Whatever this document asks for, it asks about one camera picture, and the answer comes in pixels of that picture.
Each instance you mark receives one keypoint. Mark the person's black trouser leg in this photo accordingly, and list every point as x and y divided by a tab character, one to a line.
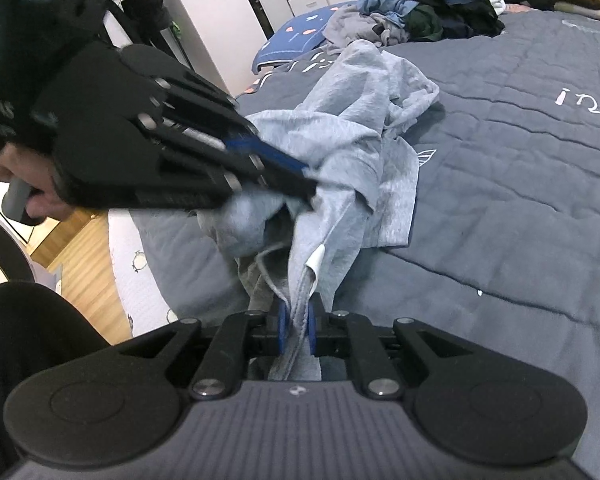
25	340

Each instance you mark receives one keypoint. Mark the blue printed pillow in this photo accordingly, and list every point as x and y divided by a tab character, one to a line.
290	35

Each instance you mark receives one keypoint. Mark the grey crumpled garment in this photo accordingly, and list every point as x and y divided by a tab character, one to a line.
352	22

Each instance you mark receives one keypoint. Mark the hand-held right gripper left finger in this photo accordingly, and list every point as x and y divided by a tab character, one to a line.
281	330

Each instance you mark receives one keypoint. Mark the hanging black clothes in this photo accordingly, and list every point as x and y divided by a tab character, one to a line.
147	7

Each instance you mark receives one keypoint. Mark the person's left hand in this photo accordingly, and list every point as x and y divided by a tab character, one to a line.
40	175

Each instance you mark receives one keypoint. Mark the white curved object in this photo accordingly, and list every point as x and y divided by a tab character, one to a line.
5	260

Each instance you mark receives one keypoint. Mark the white wardrobe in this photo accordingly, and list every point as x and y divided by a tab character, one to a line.
205	5

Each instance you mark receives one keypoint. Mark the dark green garment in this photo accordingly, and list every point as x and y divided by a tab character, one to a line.
422	22

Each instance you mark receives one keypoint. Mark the white sock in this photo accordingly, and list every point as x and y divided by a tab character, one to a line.
497	5

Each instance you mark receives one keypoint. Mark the grey printed quilt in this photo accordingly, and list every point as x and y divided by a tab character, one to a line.
505	185

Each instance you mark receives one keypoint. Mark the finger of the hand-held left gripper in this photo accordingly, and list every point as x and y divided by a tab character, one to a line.
200	97
285	180

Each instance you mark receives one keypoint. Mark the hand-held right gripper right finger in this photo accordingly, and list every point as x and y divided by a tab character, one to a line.
310	332

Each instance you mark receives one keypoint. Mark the grey t-shirt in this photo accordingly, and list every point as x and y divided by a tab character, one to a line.
340	135

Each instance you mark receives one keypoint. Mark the white printed bedsheet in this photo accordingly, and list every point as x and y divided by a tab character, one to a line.
130	270

